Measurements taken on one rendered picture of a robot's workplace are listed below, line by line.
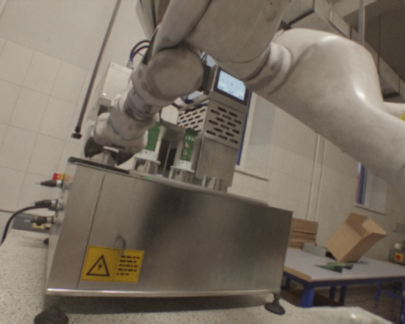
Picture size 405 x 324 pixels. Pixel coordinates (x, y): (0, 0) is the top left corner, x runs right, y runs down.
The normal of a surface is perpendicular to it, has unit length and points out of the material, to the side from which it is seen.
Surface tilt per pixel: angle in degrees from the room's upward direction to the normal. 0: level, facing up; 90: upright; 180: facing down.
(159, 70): 152
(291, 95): 123
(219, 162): 90
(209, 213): 90
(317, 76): 99
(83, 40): 90
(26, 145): 90
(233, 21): 141
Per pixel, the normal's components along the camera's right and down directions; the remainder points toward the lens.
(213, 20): 0.15, 0.75
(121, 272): 0.49, -0.04
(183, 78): 0.03, 0.88
